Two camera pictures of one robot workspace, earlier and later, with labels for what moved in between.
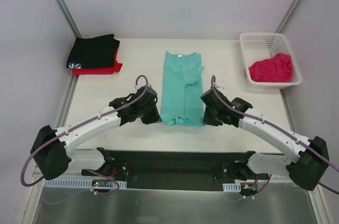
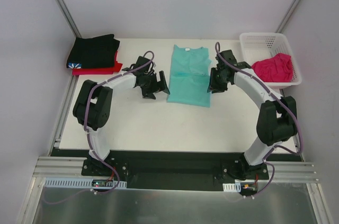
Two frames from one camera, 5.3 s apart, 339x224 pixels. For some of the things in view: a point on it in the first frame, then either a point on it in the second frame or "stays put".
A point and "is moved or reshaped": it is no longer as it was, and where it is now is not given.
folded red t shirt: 98,71 stays put
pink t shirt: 277,69 stays put
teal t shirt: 182,99 is moved or reshaped
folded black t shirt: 92,52 stays put
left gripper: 150,113 → 154,85
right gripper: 211,115 → 215,80
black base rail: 170,169 stays put
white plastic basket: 258,46 stays put
